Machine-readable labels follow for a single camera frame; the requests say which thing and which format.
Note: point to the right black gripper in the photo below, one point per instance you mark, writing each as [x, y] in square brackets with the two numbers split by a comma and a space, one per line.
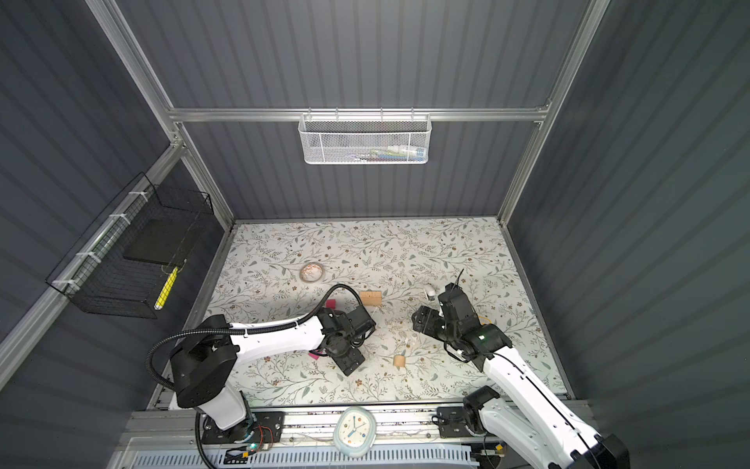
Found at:
[428, 326]

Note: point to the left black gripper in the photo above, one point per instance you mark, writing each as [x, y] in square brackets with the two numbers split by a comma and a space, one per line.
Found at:
[352, 363]

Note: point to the plain wood rectangular block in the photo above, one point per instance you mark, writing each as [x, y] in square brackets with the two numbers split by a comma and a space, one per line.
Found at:
[371, 298]

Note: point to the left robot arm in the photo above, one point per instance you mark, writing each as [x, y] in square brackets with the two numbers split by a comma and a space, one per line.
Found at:
[203, 361]

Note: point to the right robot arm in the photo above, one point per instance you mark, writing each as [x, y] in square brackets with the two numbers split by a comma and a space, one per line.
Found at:
[524, 413]

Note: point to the roll of clear tape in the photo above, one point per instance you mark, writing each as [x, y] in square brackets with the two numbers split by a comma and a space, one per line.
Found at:
[311, 273]

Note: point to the white round clock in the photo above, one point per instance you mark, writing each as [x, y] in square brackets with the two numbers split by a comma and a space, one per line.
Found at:
[355, 432]

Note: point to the yellow marker pen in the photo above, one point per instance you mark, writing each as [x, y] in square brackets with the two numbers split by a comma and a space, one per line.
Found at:
[166, 290]

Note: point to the black foam pad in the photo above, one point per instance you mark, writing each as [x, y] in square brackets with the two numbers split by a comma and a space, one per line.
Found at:
[164, 243]

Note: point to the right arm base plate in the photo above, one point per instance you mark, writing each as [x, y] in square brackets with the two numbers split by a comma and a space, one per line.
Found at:
[454, 422]

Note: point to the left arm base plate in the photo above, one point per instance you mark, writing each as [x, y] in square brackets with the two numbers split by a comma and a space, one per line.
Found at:
[261, 428]

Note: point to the white wire mesh basket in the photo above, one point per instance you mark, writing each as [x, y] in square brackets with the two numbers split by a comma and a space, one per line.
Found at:
[365, 142]

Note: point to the black wire basket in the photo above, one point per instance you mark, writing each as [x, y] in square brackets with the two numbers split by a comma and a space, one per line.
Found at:
[129, 266]

